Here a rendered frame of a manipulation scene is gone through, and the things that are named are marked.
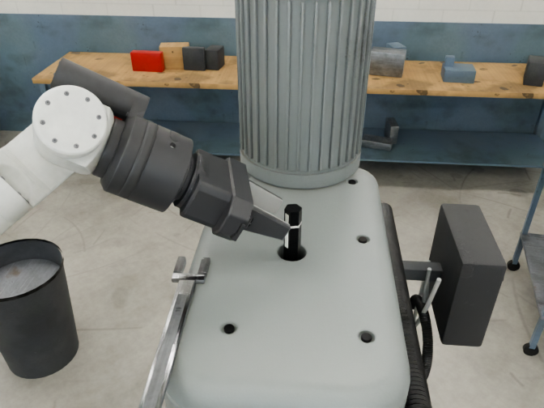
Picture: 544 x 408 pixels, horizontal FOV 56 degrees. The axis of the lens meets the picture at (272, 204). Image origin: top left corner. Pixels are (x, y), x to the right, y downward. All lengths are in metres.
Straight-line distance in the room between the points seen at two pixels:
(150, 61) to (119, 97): 3.99
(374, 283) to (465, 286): 0.39
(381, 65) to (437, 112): 1.03
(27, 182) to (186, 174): 0.16
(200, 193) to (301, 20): 0.27
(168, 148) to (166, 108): 4.77
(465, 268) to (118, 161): 0.64
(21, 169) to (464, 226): 0.78
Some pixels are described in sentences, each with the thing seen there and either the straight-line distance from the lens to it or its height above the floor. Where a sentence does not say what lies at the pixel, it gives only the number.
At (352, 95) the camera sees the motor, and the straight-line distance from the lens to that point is 0.75.
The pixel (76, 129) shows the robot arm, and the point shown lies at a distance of 0.51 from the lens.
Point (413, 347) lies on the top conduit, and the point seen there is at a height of 1.80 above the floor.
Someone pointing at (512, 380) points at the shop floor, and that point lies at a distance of 3.18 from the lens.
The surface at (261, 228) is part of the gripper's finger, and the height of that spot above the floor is 1.95.
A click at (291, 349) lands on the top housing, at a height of 1.89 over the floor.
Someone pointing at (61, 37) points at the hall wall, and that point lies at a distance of 5.44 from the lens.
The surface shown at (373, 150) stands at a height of 0.23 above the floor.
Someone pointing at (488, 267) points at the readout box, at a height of 1.72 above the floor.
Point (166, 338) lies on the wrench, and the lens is 0.55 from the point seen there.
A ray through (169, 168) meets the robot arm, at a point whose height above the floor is 2.04.
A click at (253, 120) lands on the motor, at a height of 1.99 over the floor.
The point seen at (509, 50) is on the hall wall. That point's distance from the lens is 5.18.
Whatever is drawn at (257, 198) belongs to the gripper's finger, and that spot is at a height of 1.96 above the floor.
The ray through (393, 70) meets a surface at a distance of 4.43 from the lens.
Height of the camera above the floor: 2.30
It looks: 33 degrees down
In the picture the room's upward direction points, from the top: straight up
